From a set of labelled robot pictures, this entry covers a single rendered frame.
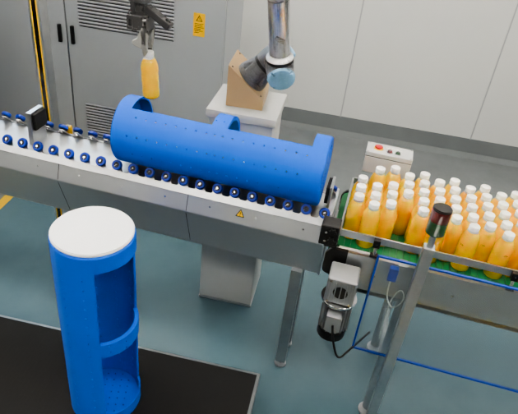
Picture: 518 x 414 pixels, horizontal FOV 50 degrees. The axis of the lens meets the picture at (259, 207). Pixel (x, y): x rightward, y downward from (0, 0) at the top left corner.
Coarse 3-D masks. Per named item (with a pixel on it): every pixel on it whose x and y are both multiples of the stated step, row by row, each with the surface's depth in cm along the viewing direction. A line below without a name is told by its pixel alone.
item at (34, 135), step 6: (36, 108) 245; (42, 108) 246; (30, 114) 240; (36, 114) 242; (42, 114) 246; (30, 120) 242; (36, 120) 243; (42, 120) 247; (30, 126) 243; (36, 126) 244; (42, 126) 251; (30, 132) 245; (36, 132) 248; (42, 132) 252; (30, 138) 247; (36, 138) 249; (42, 138) 253; (30, 144) 249
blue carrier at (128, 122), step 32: (128, 96) 229; (128, 128) 221; (160, 128) 219; (192, 128) 218; (224, 128) 217; (128, 160) 231; (160, 160) 224; (192, 160) 219; (224, 160) 216; (256, 160) 213; (288, 160) 211; (320, 160) 209; (288, 192) 216; (320, 192) 216
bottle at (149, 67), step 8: (144, 64) 216; (152, 64) 216; (144, 72) 218; (152, 72) 218; (144, 80) 220; (152, 80) 220; (144, 88) 222; (152, 88) 222; (144, 96) 225; (152, 96) 224
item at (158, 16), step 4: (144, 8) 204; (148, 8) 204; (152, 8) 205; (148, 12) 205; (152, 12) 204; (156, 12) 205; (160, 12) 207; (152, 16) 205; (156, 16) 205; (160, 16) 205; (164, 16) 207; (156, 20) 205; (160, 20) 205; (164, 20) 205; (168, 20) 206; (160, 24) 205; (164, 24) 205; (168, 24) 205; (172, 24) 207; (164, 28) 206; (168, 28) 206
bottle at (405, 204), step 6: (402, 198) 217; (408, 198) 216; (402, 204) 217; (408, 204) 216; (402, 210) 217; (408, 210) 217; (402, 216) 219; (408, 216) 219; (396, 222) 221; (402, 222) 220; (396, 228) 222; (402, 228) 222; (396, 234) 224; (402, 234) 224
